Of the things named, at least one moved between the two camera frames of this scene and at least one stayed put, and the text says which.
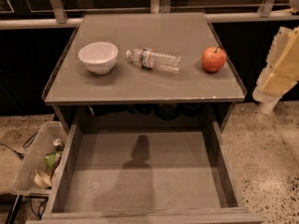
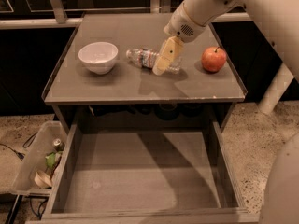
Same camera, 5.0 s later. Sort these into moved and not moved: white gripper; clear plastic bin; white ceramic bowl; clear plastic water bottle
Moved: white gripper
Not moved: white ceramic bowl; clear plastic water bottle; clear plastic bin
